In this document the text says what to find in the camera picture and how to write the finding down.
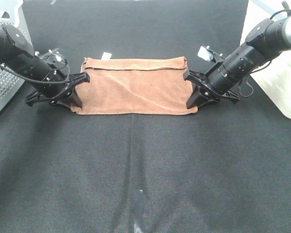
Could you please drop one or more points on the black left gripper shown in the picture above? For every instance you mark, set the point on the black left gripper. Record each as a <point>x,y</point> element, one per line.
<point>54,92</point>

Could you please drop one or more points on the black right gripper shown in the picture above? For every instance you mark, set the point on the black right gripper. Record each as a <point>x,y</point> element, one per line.
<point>204,94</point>

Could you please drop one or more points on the brown terry towel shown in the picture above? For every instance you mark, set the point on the brown terry towel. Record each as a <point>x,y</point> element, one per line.
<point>142,86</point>

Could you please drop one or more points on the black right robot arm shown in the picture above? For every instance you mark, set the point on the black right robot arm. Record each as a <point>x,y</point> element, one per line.
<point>265,42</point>

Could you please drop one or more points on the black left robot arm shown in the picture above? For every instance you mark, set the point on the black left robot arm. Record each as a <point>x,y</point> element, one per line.
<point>49,73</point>

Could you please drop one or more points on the white towel care label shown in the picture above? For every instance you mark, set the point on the white towel care label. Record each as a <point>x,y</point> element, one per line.
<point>106,56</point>

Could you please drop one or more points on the grey perforated plastic basket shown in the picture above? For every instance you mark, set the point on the grey perforated plastic basket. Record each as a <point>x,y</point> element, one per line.
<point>11,13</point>

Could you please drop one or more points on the white woven-pattern storage bin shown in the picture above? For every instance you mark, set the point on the white woven-pattern storage bin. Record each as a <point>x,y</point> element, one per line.
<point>275,80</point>

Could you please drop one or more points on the grey tape strip front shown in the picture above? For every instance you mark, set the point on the grey tape strip front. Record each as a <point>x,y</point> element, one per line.
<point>138,209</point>

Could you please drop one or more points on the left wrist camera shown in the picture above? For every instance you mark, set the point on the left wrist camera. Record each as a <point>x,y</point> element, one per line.
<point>56,60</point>

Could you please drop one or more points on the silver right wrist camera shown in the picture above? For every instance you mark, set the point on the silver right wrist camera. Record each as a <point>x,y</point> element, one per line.
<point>209,55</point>

